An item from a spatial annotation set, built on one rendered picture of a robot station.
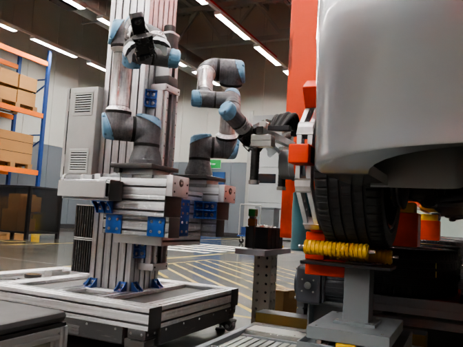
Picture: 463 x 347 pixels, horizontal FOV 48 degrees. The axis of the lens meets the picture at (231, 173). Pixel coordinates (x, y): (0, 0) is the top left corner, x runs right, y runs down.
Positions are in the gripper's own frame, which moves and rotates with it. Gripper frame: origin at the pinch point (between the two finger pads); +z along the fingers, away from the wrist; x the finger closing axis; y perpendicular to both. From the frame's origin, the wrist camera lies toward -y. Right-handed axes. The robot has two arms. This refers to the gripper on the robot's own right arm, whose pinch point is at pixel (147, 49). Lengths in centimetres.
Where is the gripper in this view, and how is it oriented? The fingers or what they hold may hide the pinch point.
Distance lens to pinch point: 176.4
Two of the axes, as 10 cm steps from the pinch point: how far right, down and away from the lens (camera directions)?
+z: 2.8, 5.4, -7.9
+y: 0.9, 8.1, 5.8
